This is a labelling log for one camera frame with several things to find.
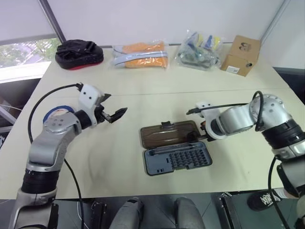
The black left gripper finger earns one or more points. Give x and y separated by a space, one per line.
104 98
117 114

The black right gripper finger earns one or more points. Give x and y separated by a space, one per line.
192 135

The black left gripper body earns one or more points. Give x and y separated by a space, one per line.
101 114

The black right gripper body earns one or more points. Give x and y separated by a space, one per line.
206 132

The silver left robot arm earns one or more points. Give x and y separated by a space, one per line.
51 140

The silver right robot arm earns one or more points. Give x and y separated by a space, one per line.
240 117

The grey screwdriver bit case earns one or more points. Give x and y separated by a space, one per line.
176 152

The black padded bag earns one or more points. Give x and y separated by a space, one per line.
79 56

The blue tape roll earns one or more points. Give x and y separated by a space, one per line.
51 111

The orange slippers in plastic bag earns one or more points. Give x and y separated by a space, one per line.
143 56

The grey rounded robot leg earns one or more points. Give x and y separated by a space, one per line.
128 214
188 214

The black box under table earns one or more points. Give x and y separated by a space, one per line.
228 212

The brown cardboard box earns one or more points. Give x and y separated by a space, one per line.
240 56

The black shoe with white print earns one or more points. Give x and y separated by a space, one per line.
264 199

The white roller blind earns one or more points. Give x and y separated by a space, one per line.
21 16

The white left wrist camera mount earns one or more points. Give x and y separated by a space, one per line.
88 97

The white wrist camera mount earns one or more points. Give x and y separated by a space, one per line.
88 97
209 114

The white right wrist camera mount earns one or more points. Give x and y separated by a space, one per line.
209 114

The black window frame post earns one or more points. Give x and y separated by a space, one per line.
53 20

